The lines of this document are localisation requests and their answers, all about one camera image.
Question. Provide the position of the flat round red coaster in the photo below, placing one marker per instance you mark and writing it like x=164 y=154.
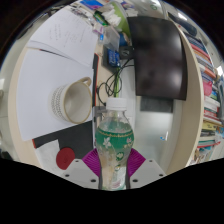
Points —
x=65 y=159

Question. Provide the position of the grey metal laptop stand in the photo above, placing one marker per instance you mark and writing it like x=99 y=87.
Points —
x=98 y=115

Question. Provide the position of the black computer monitor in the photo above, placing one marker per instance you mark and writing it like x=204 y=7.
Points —
x=158 y=56

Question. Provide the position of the blank white paper sheet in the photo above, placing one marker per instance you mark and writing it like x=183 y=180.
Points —
x=40 y=90

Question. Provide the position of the black desk mat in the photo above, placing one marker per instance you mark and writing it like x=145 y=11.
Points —
x=76 y=136

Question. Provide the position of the cream patterned ceramic mug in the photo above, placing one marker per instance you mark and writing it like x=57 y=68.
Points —
x=71 y=101

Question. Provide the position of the clear green-labelled drink bottle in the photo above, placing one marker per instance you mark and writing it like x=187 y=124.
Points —
x=114 y=140

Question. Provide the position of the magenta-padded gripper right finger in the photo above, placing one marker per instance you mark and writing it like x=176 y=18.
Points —
x=146 y=170

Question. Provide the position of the handwritten white paper sheet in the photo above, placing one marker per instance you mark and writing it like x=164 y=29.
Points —
x=66 y=33

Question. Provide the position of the clear plastic box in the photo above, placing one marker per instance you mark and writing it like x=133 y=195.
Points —
x=113 y=38

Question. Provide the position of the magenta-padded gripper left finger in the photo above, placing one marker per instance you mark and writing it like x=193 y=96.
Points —
x=78 y=171

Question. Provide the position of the small blue device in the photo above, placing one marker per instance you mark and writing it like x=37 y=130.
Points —
x=113 y=57

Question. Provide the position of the wall shelf with books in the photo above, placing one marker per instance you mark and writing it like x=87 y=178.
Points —
x=206 y=83

